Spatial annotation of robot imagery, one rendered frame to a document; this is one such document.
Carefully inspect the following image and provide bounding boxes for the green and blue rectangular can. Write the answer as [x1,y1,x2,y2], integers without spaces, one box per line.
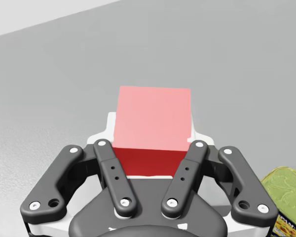
[260,166,296,237]

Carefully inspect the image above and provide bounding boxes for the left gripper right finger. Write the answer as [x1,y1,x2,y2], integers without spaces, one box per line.
[160,116,279,226]

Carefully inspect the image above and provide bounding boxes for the pink cube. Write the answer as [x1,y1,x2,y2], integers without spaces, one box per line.
[111,85,192,177]

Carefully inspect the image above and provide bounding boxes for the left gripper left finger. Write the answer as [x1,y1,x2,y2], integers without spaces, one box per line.
[19,112,138,225]

